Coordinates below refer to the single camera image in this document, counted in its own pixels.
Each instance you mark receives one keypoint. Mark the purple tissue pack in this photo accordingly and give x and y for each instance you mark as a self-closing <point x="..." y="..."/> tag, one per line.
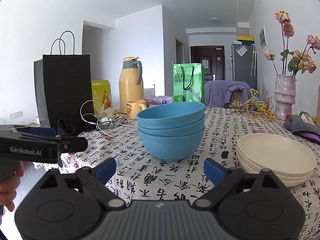
<point x="158" y="100"/>

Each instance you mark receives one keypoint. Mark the dark entrance door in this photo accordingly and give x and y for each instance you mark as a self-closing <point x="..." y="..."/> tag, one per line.
<point x="213" y="60"/>

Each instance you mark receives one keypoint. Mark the person's left hand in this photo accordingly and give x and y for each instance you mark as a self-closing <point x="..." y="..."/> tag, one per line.
<point x="8" y="188"/>

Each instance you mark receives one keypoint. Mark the red green packet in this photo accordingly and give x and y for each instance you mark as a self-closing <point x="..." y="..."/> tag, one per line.
<point x="306" y="117"/>

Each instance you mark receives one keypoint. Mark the ceiling lamp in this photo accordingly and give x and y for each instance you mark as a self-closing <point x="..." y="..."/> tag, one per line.
<point x="215" y="20"/>

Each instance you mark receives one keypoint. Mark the yellow artificial flower branch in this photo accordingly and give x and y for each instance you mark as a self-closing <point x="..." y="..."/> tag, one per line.
<point x="255" y="107"/>

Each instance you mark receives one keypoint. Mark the grey refrigerator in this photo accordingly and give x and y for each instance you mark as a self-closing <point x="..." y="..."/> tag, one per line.
<point x="244" y="62"/>

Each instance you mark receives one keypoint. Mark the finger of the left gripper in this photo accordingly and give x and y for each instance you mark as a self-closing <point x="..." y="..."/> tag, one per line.
<point x="45" y="132"/>
<point x="66" y="144"/>

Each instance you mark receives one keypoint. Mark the grey purple cloth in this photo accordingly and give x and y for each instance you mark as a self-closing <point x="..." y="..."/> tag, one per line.
<point x="302" y="129"/>

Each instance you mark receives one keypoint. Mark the purple jacket on chair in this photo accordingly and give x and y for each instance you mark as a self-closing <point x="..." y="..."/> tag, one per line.
<point x="219" y="93"/>

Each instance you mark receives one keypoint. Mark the calligraphy print tablecloth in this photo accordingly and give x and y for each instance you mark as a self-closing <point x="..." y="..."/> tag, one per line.
<point x="141" y="176"/>

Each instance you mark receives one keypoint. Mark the yellow snack box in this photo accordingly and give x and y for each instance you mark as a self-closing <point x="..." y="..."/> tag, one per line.
<point x="101" y="95"/>

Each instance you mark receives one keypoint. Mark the yellow thermos jug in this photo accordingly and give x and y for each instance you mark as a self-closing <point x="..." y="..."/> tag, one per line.
<point x="130" y="82"/>

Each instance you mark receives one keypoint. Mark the pink small suitcase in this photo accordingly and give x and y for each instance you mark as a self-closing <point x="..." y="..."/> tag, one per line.
<point x="318" y="109"/>

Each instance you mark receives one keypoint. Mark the cream plate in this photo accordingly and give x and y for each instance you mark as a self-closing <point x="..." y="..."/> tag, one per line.
<point x="287" y="181"/>
<point x="255" y="167"/>
<point x="278" y="153"/>

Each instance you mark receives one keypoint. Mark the blue bowl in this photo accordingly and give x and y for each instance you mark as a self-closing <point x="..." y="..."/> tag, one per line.
<point x="171" y="115"/>
<point x="171" y="148"/>
<point x="181" y="131"/>

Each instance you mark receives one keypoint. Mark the yellow box on fridge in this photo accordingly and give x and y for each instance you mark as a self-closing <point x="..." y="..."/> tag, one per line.
<point x="245" y="38"/>

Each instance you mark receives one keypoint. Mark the yellow bear mug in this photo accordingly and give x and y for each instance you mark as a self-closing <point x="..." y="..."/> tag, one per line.
<point x="134" y="107"/>

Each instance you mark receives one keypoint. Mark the pink textured vase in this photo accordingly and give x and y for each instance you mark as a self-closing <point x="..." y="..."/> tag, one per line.
<point x="284" y="95"/>

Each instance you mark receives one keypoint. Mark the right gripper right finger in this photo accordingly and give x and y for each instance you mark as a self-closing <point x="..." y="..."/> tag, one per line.
<point x="225" y="181"/>

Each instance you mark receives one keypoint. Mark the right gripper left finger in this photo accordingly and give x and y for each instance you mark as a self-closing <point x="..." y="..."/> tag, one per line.
<point x="93" y="180"/>

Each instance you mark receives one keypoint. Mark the black paper bag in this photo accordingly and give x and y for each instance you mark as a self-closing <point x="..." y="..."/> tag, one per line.
<point x="62" y="85"/>

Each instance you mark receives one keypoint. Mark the green paper bag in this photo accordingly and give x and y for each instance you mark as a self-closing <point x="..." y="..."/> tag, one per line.
<point x="188" y="82"/>

